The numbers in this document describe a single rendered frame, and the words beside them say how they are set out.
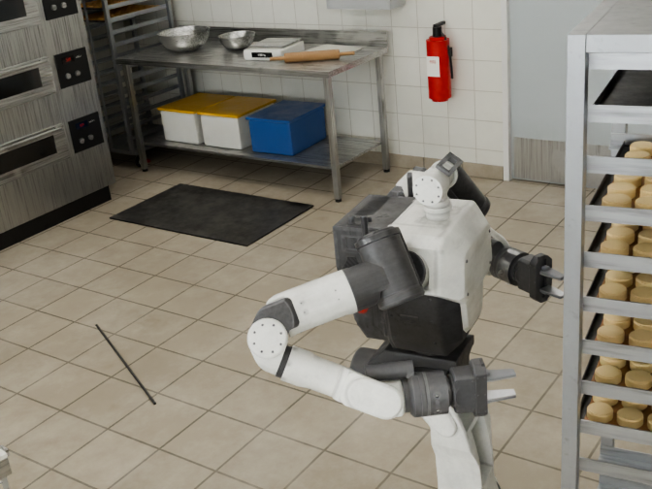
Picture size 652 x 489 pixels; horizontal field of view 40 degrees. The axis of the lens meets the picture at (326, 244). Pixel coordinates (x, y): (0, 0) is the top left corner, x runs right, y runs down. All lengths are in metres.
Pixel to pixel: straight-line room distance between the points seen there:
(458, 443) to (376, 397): 0.45
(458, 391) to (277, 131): 4.57
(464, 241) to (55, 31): 4.57
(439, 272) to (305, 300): 0.30
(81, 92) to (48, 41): 0.42
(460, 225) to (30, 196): 4.46
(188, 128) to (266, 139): 0.72
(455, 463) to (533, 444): 1.37
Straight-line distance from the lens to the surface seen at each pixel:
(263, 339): 1.72
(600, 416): 1.88
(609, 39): 1.52
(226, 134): 6.52
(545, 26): 5.81
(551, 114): 5.92
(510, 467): 3.47
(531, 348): 4.17
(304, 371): 1.75
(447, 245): 1.87
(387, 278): 1.76
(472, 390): 1.80
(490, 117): 6.07
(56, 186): 6.23
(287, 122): 6.13
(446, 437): 2.15
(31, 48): 6.05
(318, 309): 1.75
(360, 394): 1.74
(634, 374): 1.85
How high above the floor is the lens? 2.12
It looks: 23 degrees down
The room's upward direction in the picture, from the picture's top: 6 degrees counter-clockwise
